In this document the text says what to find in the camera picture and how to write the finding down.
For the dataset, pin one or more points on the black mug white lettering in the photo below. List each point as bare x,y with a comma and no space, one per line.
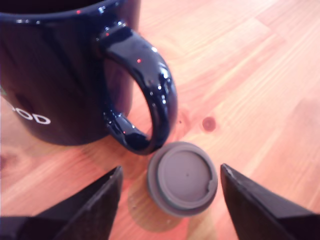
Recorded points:
62,75

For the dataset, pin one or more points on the dark brown coffee capsule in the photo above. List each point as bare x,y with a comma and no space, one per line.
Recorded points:
182,177

